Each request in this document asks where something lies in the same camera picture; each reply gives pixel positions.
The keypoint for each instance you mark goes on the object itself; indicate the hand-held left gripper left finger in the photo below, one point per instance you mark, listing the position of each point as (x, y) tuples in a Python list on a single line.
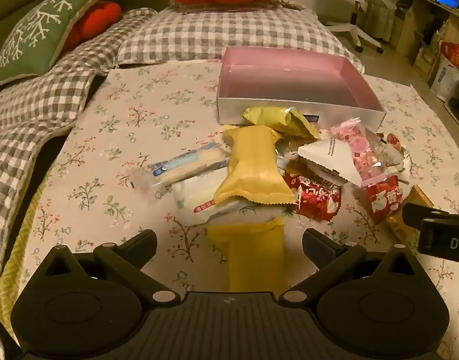
[(149, 245)]

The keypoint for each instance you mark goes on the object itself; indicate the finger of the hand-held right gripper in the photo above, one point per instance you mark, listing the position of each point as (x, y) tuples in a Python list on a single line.
[(415, 214)]

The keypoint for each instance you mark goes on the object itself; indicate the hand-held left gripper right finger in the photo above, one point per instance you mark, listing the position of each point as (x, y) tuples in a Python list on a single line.
[(316, 243)]

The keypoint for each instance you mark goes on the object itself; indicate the gold snack packet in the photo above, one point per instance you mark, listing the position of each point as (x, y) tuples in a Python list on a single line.
[(396, 227)]

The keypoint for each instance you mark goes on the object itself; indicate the red snack packet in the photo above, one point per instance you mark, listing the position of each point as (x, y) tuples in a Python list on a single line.
[(315, 198), (383, 198)]

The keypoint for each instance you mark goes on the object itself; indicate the yellow snack packet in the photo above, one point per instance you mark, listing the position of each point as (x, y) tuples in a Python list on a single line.
[(252, 165), (274, 118), (255, 255)]

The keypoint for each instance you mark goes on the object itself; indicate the white packet red strip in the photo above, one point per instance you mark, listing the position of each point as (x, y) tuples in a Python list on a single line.
[(199, 198)]

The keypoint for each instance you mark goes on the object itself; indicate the pink candy bag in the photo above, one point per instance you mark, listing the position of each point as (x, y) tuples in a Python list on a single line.
[(366, 163)]

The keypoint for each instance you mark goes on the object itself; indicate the white triangular packet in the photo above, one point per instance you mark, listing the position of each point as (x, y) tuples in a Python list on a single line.
[(330, 157)]

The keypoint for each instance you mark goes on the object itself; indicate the clear wafer packet blue label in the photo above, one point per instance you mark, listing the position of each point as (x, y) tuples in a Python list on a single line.
[(184, 165)]

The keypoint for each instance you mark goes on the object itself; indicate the pink and silver box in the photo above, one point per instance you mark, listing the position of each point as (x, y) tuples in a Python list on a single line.
[(282, 82)]

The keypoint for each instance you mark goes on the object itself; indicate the floral tablecloth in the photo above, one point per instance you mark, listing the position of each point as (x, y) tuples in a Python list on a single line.
[(120, 138)]

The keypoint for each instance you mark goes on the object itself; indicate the yellow green mat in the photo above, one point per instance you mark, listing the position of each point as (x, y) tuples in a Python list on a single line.
[(12, 270)]

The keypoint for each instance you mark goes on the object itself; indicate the red and white bag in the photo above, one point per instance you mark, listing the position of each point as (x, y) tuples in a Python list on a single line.
[(452, 63)]

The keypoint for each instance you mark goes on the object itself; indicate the wooden desk with shelves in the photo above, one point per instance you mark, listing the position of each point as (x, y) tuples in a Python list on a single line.
[(417, 26)]

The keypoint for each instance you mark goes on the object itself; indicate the white office chair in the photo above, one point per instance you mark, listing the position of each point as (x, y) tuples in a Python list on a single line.
[(359, 7)]

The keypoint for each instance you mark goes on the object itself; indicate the grey checked blanket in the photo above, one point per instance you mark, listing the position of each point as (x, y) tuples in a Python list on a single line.
[(214, 33)]

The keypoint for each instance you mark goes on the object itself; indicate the small red cushion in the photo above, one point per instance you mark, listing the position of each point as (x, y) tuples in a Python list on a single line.
[(98, 18)]

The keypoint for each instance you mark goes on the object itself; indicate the green snowflake pillow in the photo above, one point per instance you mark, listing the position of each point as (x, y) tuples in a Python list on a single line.
[(38, 33)]

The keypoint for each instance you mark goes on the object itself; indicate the dark green sofa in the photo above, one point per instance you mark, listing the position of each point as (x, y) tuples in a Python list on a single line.
[(8, 3)]

